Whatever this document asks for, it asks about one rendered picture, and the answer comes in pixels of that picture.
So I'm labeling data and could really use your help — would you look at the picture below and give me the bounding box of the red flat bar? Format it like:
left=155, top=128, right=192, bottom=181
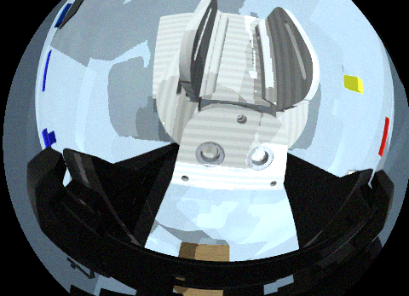
left=378, top=116, right=389, bottom=157

